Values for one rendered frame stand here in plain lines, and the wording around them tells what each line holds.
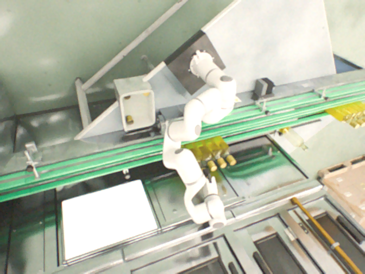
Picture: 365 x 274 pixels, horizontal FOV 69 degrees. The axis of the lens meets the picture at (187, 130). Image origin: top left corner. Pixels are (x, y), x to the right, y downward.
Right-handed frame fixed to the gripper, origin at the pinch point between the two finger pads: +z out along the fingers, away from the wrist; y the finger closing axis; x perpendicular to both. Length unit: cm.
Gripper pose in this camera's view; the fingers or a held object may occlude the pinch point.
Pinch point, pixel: (205, 174)
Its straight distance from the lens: 137.3
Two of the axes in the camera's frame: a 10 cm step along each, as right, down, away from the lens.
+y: 0.5, -7.8, -6.2
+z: -1.4, -6.2, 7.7
